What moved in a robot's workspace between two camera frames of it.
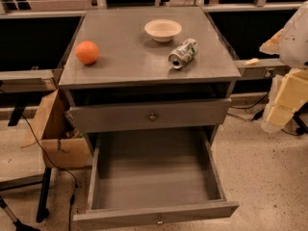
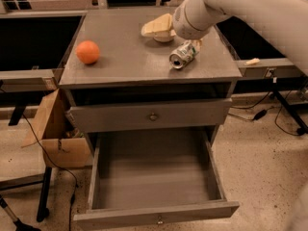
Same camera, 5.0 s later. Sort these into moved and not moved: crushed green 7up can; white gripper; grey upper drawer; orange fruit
Moved: white gripper
Not moved: grey upper drawer; orange fruit; crushed green 7up can
